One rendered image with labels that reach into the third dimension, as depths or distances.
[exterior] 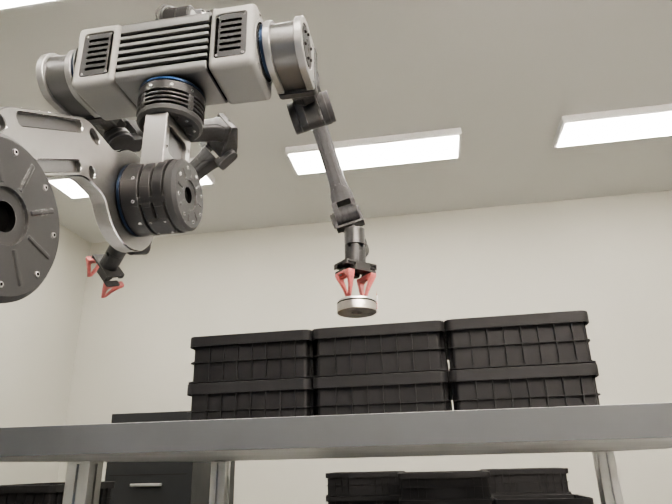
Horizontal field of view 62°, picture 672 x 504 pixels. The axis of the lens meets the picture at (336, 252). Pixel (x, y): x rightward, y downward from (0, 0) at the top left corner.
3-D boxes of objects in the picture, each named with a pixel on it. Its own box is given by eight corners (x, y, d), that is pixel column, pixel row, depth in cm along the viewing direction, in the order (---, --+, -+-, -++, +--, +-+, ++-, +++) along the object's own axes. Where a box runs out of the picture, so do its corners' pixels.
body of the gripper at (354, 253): (333, 271, 150) (332, 246, 153) (363, 278, 155) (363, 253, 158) (346, 264, 145) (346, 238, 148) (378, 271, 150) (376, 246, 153)
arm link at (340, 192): (292, 101, 169) (326, 89, 168) (296, 112, 174) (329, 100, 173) (330, 226, 153) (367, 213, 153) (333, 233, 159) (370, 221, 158)
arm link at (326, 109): (284, 75, 168) (316, 64, 168) (299, 118, 175) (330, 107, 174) (286, 107, 129) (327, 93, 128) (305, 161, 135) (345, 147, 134)
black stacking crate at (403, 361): (447, 375, 118) (443, 322, 122) (311, 382, 123) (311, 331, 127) (450, 395, 154) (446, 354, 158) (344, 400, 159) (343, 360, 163)
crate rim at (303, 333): (310, 339, 126) (310, 328, 127) (187, 347, 132) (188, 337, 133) (343, 366, 163) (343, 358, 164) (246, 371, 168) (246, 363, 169)
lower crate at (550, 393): (610, 424, 108) (598, 362, 113) (453, 429, 114) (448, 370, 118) (571, 433, 145) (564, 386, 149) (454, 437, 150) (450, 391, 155)
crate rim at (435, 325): (444, 330, 121) (443, 319, 122) (310, 339, 126) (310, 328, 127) (447, 360, 158) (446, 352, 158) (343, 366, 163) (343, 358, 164)
